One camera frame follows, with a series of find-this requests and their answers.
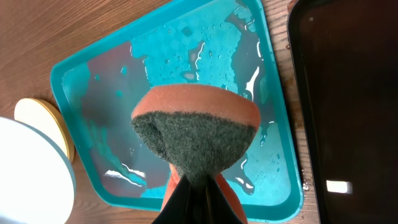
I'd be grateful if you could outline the black plastic tray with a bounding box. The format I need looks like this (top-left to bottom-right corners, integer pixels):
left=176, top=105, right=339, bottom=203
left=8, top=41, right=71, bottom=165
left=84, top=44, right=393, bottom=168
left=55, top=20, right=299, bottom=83
left=288, top=0, right=397, bottom=223

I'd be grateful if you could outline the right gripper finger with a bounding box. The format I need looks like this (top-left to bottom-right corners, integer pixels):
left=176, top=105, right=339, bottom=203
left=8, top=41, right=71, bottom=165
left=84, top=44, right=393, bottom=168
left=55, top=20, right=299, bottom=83
left=153, top=175, right=242, bottom=224

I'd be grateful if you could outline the yellow plate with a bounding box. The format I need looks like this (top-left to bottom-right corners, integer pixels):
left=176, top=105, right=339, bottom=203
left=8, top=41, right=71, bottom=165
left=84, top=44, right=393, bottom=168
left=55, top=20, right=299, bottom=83
left=14, top=98, right=75, bottom=162

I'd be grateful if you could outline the light blue plate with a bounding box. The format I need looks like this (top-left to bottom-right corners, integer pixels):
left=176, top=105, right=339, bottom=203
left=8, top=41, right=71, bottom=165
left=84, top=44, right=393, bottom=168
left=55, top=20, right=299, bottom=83
left=1, top=118, right=76, bottom=223

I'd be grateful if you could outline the pink sponge black scourer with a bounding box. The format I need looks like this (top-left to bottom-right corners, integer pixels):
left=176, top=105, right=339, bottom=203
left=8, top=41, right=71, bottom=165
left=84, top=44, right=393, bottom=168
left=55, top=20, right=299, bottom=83
left=131, top=84, right=261, bottom=223

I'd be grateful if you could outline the teal plastic tray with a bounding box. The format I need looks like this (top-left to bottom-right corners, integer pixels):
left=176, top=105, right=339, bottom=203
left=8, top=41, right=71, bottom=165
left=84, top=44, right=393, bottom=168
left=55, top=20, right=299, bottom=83
left=50, top=1, right=303, bottom=223

